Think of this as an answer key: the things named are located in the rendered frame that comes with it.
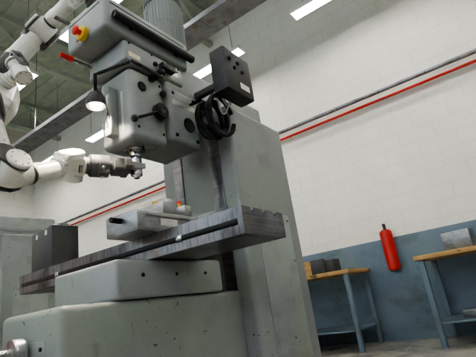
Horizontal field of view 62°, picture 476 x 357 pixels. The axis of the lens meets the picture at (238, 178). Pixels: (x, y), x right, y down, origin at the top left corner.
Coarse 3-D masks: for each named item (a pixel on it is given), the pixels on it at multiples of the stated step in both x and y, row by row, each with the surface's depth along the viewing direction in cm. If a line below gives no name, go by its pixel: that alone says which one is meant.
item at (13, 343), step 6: (12, 342) 103; (18, 342) 103; (24, 342) 104; (6, 348) 104; (12, 348) 103; (18, 348) 102; (24, 348) 103; (0, 354) 100; (6, 354) 101; (12, 354) 102; (18, 354) 102; (24, 354) 103
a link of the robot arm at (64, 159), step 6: (60, 150) 142; (66, 150) 143; (72, 150) 145; (78, 150) 146; (54, 156) 139; (60, 156) 138; (66, 156) 139; (72, 156) 140; (78, 156) 143; (84, 156) 147; (60, 162) 137; (66, 162) 138; (66, 168) 139
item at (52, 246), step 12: (48, 228) 174; (60, 228) 174; (72, 228) 178; (36, 240) 181; (48, 240) 172; (60, 240) 172; (72, 240) 176; (36, 252) 179; (48, 252) 170; (60, 252) 171; (72, 252) 175; (36, 264) 177; (48, 264) 169
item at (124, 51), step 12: (120, 48) 158; (132, 48) 160; (96, 60) 167; (108, 60) 161; (120, 60) 157; (144, 60) 164; (156, 60) 171; (108, 72) 162; (120, 72) 163; (144, 72) 166; (180, 72) 182; (180, 84) 180
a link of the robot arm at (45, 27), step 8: (56, 8) 173; (40, 16) 176; (48, 16) 175; (64, 16) 176; (40, 24) 174; (48, 24) 176; (56, 24) 177; (40, 32) 175; (48, 32) 176; (56, 32) 179; (48, 40) 177
